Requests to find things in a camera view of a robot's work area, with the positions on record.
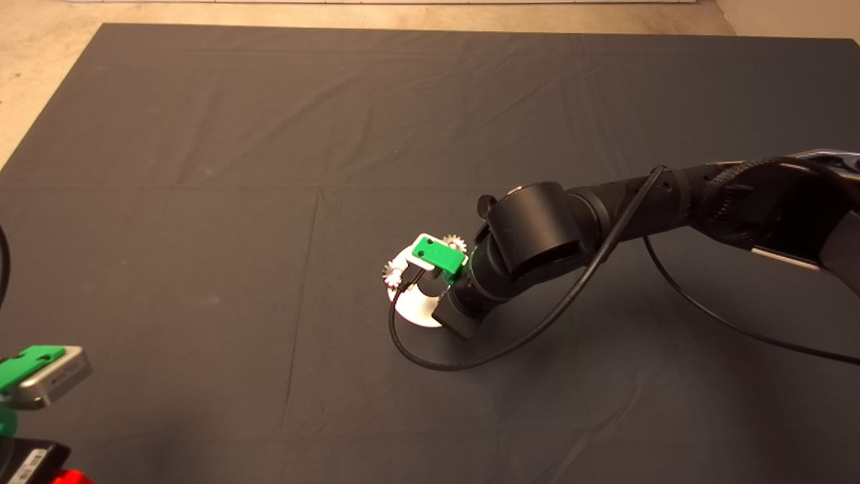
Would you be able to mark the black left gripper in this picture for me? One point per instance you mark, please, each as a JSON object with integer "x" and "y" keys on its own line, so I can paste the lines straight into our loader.
{"x": 27, "y": 460}

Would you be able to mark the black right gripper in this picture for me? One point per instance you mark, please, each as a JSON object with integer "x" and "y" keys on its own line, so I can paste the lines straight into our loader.
{"x": 460, "y": 312}

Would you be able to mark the small steel planetary gear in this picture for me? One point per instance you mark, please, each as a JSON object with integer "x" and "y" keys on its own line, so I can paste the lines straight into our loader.
{"x": 457, "y": 242}
{"x": 392, "y": 271}

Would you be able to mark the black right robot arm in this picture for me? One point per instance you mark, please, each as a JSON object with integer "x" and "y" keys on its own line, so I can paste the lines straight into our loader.
{"x": 571, "y": 235}

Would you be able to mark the round metal carrier plate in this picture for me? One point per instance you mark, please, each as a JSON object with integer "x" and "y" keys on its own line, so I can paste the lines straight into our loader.
{"x": 420, "y": 309}

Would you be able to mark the dark grey table cloth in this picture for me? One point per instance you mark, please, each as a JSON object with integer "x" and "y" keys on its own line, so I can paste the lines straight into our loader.
{"x": 201, "y": 134}

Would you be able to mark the green right camera mount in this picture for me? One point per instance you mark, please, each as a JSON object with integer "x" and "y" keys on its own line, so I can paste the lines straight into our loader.
{"x": 440, "y": 255}

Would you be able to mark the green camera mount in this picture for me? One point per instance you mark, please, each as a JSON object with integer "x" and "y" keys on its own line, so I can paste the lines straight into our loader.
{"x": 23, "y": 363}
{"x": 440, "y": 255}

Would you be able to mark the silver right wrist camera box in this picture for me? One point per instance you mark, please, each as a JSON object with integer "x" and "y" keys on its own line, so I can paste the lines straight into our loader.
{"x": 422, "y": 265}

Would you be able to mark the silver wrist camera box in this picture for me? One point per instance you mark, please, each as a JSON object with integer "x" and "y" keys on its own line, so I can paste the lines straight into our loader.
{"x": 422, "y": 265}
{"x": 64, "y": 376}

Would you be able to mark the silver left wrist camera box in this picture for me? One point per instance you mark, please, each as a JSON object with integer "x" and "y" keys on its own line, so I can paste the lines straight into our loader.
{"x": 64, "y": 376}

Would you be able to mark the green left camera mount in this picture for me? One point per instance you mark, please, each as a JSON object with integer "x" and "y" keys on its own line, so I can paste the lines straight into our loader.
{"x": 23, "y": 363}

